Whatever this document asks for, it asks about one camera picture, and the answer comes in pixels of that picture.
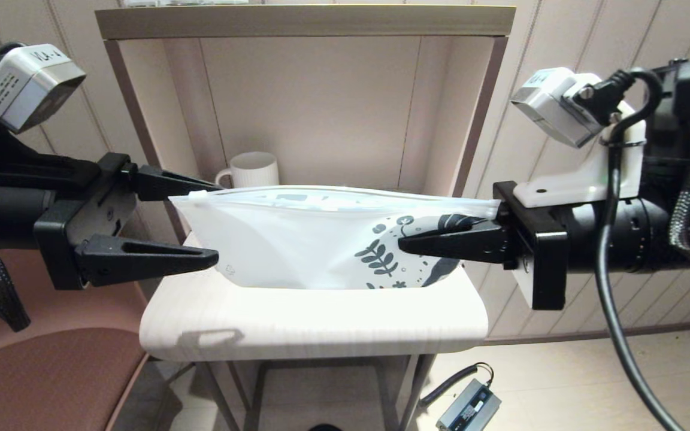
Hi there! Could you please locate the white floral zipper pouch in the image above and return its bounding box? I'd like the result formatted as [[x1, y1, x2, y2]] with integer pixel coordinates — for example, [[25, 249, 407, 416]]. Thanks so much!
[[168, 184, 501, 291]]

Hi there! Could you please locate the white ribbed mug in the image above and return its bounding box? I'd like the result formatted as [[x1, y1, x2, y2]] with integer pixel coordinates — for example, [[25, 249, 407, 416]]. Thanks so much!
[[216, 151, 280, 189]]

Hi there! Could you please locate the brown pink chair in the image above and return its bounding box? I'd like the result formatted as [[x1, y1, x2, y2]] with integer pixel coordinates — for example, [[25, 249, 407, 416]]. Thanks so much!
[[0, 239, 169, 431]]

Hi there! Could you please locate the grey power adapter box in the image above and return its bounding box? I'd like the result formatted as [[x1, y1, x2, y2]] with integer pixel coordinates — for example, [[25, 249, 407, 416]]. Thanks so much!
[[436, 380, 501, 431]]

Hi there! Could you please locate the light wooden desk with hutch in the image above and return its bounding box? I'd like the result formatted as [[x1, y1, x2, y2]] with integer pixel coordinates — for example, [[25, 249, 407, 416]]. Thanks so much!
[[95, 5, 518, 431]]

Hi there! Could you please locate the black right camera cable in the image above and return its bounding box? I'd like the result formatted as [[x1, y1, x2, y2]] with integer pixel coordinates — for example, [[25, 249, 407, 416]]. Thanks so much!
[[573, 69, 687, 431]]

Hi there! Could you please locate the black left camera bracket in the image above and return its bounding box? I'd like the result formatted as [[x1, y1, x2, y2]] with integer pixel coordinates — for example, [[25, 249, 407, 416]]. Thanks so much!
[[0, 123, 103, 192]]

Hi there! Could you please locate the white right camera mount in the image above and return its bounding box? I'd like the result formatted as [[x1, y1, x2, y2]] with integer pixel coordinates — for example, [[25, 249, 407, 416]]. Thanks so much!
[[513, 72, 648, 209]]

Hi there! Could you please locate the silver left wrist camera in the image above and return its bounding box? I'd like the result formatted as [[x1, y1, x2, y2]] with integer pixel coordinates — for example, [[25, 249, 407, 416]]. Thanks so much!
[[0, 43, 87, 134]]

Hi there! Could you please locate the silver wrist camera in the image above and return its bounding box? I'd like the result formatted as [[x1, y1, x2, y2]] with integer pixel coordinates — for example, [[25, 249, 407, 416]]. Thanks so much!
[[0, 43, 87, 134], [510, 67, 612, 149]]

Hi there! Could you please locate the black adapter cable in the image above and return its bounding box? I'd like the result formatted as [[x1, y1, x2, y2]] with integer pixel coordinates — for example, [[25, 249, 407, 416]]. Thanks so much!
[[418, 363, 494, 409]]

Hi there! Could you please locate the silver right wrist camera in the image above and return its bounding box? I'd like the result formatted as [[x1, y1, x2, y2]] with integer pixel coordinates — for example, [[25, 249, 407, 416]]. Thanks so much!
[[510, 67, 612, 149]]

